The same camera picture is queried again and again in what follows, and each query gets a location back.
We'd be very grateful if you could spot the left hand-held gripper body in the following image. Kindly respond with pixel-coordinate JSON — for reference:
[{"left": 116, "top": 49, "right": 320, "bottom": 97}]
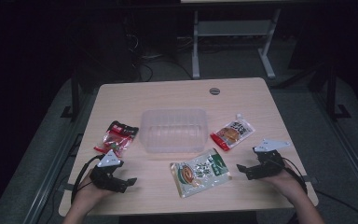
[{"left": 89, "top": 149, "right": 129, "bottom": 194}]

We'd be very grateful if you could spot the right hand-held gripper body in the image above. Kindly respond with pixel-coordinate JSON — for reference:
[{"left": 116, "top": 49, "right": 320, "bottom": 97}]
[{"left": 244, "top": 138, "right": 292, "bottom": 181}]

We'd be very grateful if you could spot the white and red snack packet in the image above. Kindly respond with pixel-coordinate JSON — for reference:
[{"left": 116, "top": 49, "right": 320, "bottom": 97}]
[{"left": 210, "top": 112, "right": 256, "bottom": 152}]

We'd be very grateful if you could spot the red and black snack packet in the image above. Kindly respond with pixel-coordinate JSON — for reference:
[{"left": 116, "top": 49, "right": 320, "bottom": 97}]
[{"left": 93, "top": 119, "right": 140, "bottom": 159}]

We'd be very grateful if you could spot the clear plastic container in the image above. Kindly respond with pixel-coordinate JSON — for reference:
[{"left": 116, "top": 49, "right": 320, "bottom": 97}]
[{"left": 139, "top": 107, "right": 209, "bottom": 154}]

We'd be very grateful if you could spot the person's left hand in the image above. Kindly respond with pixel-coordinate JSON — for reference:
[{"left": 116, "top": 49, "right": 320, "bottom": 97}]
[{"left": 73, "top": 170, "right": 117, "bottom": 216}]

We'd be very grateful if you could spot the person's right hand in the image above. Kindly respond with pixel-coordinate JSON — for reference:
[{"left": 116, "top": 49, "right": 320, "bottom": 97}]
[{"left": 260, "top": 167, "right": 308, "bottom": 209}]

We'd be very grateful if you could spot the green and white snack packet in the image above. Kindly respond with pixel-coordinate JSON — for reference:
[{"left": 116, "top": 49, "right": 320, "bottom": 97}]
[{"left": 169, "top": 147, "right": 233, "bottom": 199}]

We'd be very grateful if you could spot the black metal stand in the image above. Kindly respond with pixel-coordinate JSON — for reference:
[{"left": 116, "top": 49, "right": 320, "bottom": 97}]
[
  {"left": 60, "top": 69, "right": 82, "bottom": 122},
  {"left": 321, "top": 62, "right": 352, "bottom": 121}
]

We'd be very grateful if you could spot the left hand-held gripper black cable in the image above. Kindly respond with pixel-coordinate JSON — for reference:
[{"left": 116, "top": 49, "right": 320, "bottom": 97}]
[{"left": 70, "top": 154, "right": 106, "bottom": 203}]

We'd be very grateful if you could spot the hand-held gripper black cable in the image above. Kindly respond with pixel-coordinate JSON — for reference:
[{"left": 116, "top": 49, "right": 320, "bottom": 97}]
[
  {"left": 280, "top": 156, "right": 309, "bottom": 195},
  {"left": 70, "top": 154, "right": 106, "bottom": 203}
]

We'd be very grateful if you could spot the right hand-held gripper black cable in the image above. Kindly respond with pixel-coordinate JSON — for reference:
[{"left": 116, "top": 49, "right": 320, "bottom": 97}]
[{"left": 280, "top": 156, "right": 309, "bottom": 195}]

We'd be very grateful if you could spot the black floor cable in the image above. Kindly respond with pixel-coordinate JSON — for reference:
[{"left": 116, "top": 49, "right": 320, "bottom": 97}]
[
  {"left": 135, "top": 57, "right": 194, "bottom": 82},
  {"left": 315, "top": 189, "right": 358, "bottom": 224}
]

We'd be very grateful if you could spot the white desk frame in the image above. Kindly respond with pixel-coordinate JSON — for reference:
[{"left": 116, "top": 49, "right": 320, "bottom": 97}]
[{"left": 180, "top": 0, "right": 311, "bottom": 80}]

